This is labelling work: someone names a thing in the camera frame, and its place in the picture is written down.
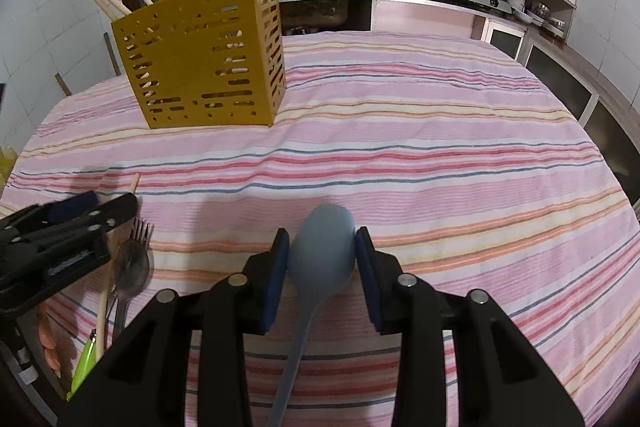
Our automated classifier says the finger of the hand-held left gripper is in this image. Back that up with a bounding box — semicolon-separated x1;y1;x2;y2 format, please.
75;193;140;234
0;191;99;238

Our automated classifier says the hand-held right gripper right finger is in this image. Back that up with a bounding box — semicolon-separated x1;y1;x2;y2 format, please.
355;227;586;427

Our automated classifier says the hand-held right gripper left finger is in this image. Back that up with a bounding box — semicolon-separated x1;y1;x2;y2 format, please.
57;228;291;427

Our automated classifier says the light blue spoon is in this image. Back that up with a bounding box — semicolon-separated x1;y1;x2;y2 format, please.
267;203;358;427

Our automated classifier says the metal fork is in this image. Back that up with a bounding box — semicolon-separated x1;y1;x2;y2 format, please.
111;218;155;343

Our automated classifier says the single wooden chopstick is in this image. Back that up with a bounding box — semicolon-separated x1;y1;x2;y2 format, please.
95;173;142;363

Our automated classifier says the green frog utensil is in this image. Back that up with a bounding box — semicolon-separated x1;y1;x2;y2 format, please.
67;329;98;400

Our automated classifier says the yellow perforated utensil holder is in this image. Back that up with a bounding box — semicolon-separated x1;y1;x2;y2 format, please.
111;0;287;130

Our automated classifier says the yellow plastic bag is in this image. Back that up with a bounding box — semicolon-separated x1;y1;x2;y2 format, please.
0;147;18;188

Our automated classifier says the steel sink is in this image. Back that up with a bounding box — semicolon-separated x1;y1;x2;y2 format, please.
277;0;373;32

